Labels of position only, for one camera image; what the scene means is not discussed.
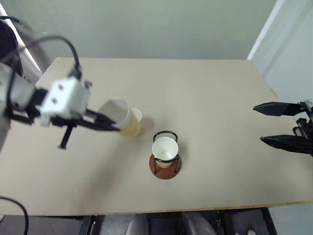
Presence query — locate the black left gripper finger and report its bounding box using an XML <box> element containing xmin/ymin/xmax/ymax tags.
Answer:
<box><xmin>85</xmin><ymin>109</ymin><xmax>121</xmax><ymax>128</ymax></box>
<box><xmin>77</xmin><ymin>119</ymin><xmax>121</xmax><ymax>133</ymax></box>

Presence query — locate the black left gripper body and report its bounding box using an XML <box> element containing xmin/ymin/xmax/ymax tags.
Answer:
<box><xmin>50</xmin><ymin>109</ymin><xmax>99</xmax><ymax>150</ymax></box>

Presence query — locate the grey metal post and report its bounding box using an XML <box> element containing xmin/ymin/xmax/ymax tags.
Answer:
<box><xmin>0</xmin><ymin>3</ymin><xmax>44</xmax><ymax>82</ymax></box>

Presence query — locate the black loose cable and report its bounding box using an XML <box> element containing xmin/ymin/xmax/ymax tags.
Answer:
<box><xmin>0</xmin><ymin>196</ymin><xmax>30</xmax><ymax>235</ymax></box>

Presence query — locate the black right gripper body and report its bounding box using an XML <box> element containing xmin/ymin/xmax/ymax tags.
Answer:
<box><xmin>291</xmin><ymin>99</ymin><xmax>313</xmax><ymax>159</ymax></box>

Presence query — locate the black rounded object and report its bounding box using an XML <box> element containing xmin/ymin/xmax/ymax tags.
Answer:
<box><xmin>0</xmin><ymin>15</ymin><xmax>20</xmax><ymax>74</ymax></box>

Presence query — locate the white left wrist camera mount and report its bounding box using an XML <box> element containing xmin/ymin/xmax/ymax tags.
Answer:
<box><xmin>40</xmin><ymin>76</ymin><xmax>93</xmax><ymax>127</ymax></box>

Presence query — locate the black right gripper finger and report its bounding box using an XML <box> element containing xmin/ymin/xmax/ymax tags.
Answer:
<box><xmin>252</xmin><ymin>101</ymin><xmax>306</xmax><ymax>118</ymax></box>
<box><xmin>260</xmin><ymin>134</ymin><xmax>313</xmax><ymax>155</ymax></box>

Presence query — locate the black table frame leg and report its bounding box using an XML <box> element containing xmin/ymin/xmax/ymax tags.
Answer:
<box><xmin>260</xmin><ymin>207</ymin><xmax>279</xmax><ymax>235</ymax></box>
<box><xmin>78</xmin><ymin>214</ymin><xmax>95</xmax><ymax>235</ymax></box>

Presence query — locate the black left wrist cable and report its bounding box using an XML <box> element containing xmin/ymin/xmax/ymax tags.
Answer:
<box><xmin>0</xmin><ymin>35</ymin><xmax>83</xmax><ymax>80</ymax></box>

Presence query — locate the black wire cup holder brown base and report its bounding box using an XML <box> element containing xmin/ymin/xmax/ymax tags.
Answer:
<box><xmin>149</xmin><ymin>131</ymin><xmax>182</xmax><ymax>180</ymax></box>

